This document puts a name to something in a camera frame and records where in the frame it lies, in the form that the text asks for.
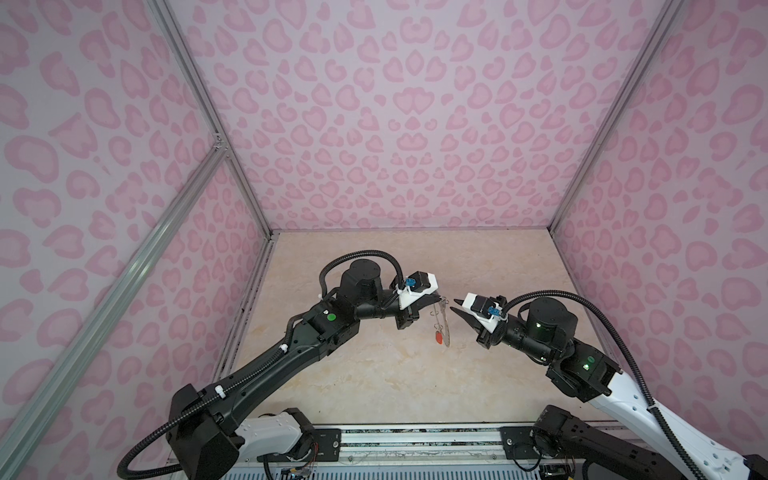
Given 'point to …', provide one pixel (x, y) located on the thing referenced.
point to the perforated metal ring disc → (443, 302)
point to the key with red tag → (439, 335)
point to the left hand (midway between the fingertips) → (439, 291)
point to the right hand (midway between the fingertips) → (457, 301)
